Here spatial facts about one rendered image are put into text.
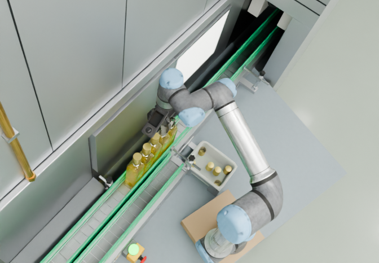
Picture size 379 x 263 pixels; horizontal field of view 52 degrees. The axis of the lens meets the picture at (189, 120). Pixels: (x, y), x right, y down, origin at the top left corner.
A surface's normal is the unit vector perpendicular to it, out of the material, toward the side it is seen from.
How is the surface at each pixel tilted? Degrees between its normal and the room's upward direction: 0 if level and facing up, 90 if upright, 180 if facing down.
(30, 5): 90
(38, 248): 0
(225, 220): 83
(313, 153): 0
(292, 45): 90
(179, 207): 0
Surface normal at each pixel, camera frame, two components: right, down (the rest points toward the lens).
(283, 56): -0.58, 0.65
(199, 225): 0.17, -0.48
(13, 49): 0.79, 0.58
